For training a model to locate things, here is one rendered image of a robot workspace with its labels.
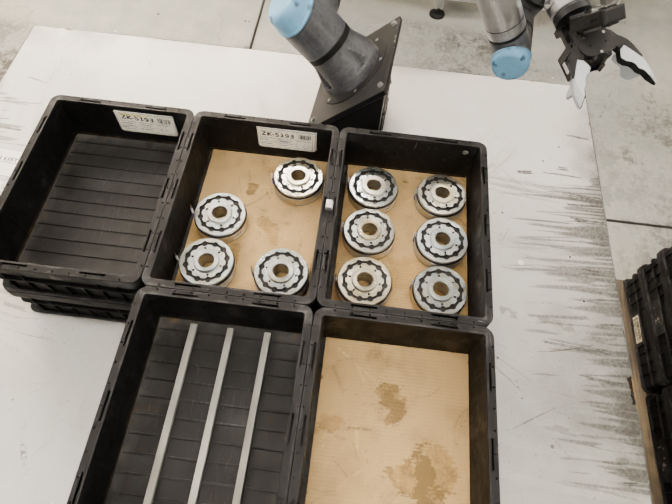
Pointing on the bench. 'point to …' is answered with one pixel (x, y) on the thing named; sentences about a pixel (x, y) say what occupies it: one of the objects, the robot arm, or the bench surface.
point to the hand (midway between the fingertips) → (620, 95)
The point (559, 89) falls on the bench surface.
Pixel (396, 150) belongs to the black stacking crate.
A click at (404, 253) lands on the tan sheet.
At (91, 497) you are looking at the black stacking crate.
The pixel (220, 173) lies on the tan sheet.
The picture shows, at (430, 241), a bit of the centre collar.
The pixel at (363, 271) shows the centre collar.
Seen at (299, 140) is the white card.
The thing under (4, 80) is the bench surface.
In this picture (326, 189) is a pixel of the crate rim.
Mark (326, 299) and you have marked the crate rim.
